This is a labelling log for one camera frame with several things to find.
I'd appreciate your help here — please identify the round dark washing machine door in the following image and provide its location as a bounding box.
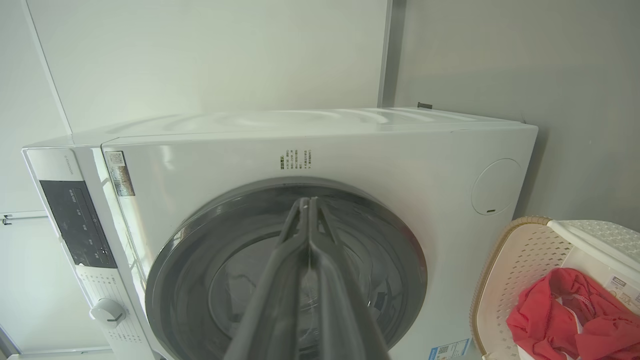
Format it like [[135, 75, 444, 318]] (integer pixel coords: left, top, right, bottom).
[[145, 177, 429, 360]]

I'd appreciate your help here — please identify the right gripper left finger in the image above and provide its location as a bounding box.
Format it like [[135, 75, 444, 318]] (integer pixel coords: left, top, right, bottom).
[[224, 197, 312, 360]]

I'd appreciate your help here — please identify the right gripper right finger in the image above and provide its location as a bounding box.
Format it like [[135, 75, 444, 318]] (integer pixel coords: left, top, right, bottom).
[[309, 197, 392, 360]]

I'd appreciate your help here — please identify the silver rectangular sticker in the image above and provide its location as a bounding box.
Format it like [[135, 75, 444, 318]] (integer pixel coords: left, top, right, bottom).
[[104, 151, 136, 197]]

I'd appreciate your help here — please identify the white paper product label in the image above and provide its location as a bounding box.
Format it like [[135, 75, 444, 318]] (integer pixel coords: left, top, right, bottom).
[[602, 276, 640, 314]]

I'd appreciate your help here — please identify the red and white garment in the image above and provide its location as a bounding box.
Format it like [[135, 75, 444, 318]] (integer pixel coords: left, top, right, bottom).
[[506, 267, 640, 360]]

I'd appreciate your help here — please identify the white perforated plastic laundry basket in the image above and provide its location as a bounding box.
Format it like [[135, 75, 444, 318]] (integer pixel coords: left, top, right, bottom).
[[470, 216, 640, 360]]

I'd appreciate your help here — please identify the white washer dial knob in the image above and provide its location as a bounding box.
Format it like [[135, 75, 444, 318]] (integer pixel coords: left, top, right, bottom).
[[89, 298, 127, 330]]

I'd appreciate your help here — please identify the round white filter cover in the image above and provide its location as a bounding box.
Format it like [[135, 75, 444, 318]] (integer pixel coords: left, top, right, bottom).
[[471, 158, 523, 216]]

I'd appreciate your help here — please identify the blue energy label sticker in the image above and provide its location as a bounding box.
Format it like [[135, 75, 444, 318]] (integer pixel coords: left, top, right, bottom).
[[429, 338, 472, 360]]

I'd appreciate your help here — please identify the white front-load washing machine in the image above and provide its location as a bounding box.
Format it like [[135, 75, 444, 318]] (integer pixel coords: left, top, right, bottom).
[[22, 106, 539, 360]]

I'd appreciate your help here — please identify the black washer control panel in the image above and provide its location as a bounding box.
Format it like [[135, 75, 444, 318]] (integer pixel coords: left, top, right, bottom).
[[39, 179, 118, 270]]

